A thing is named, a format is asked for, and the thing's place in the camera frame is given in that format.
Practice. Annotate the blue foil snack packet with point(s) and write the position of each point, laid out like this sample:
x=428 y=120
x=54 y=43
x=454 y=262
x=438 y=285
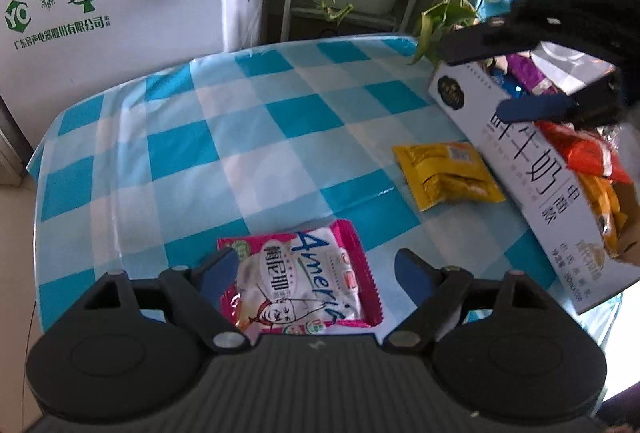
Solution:
x=507 y=85

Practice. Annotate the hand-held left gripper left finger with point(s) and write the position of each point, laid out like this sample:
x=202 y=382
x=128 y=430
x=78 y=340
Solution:
x=222 y=275

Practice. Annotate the purple snack packet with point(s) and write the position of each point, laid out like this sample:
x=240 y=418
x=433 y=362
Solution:
x=527 y=73

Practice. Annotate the orange yellow snack packet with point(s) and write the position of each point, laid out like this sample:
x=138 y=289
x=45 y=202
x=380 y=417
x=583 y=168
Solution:
x=605 y=208

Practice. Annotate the blue checked tablecloth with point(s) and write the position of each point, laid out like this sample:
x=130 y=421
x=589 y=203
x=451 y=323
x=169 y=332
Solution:
x=200 y=153

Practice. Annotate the pink and white snack packet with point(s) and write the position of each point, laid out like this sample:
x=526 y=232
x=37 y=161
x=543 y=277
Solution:
x=300 y=283

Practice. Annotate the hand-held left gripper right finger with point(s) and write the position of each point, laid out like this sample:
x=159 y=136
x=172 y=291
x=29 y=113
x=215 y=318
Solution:
x=412 y=275

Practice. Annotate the gold snack packet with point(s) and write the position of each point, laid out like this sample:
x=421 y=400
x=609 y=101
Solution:
x=440 y=173

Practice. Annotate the white cardboard box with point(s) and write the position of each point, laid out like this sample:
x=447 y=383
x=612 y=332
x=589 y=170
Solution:
x=530 y=183

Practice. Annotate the red snack packet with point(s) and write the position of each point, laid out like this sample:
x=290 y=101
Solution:
x=585 y=153

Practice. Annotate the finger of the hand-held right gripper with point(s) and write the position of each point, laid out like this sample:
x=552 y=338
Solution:
x=480 y=44
x=530 y=109

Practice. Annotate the white appliance with tree print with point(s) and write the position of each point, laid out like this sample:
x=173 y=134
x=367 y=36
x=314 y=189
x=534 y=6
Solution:
x=150 y=13

